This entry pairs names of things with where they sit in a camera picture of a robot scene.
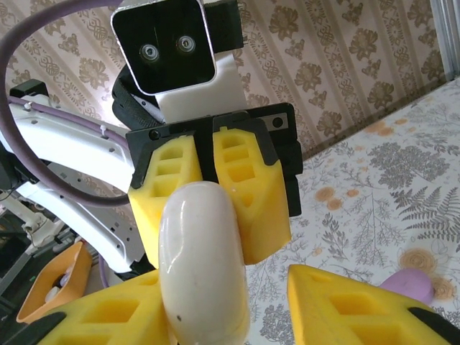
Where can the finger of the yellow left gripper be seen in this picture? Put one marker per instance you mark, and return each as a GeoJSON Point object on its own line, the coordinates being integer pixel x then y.
{"type": "Point", "coordinates": [147, 215]}
{"type": "Point", "coordinates": [258, 215]}

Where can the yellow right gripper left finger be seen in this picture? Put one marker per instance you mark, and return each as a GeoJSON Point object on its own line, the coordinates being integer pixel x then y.
{"type": "Point", "coordinates": [118, 323]}

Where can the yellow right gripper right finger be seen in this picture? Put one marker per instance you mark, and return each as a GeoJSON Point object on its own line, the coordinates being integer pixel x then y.
{"type": "Point", "coordinates": [341, 320]}

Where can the purple earbud charging case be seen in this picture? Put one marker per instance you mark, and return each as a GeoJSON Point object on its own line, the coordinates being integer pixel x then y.
{"type": "Point", "coordinates": [409, 287]}

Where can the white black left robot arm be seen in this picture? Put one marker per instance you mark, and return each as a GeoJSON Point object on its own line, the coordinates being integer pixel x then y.
{"type": "Point", "coordinates": [72, 143]}

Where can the orange plastic bin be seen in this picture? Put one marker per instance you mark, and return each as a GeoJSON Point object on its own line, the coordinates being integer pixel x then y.
{"type": "Point", "coordinates": [46, 287]}

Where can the floral patterned table mat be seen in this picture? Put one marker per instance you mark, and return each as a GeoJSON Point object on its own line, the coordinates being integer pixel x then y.
{"type": "Point", "coordinates": [377, 201]}

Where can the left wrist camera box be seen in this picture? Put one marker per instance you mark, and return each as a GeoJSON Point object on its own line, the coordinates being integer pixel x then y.
{"type": "Point", "coordinates": [161, 46]}

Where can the aluminium frame post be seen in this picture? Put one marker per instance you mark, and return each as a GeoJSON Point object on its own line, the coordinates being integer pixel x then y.
{"type": "Point", "coordinates": [447, 36]}

